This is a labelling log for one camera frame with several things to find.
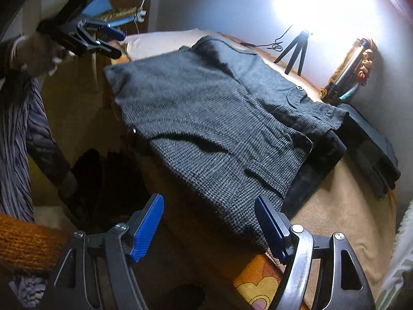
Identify dark grey checked pants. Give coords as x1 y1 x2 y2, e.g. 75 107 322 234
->
104 36 347 249

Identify person left hand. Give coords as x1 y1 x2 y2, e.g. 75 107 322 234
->
10 32 75 78

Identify blue chair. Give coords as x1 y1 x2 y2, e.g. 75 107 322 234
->
68 0 138 28

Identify orange floral mattress cover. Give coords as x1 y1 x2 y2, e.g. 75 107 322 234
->
233 252 284 310

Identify grey striped garment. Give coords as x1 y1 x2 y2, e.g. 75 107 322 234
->
1 71 76 309

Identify folded dark clothes stack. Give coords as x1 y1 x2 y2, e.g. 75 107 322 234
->
281 103 400 218

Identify green striped white pillow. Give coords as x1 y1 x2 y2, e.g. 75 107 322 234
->
376 201 413 309

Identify black ring light cable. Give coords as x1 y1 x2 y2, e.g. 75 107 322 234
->
217 25 293 53

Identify bright ring light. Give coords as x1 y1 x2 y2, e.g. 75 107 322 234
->
271 0 384 39

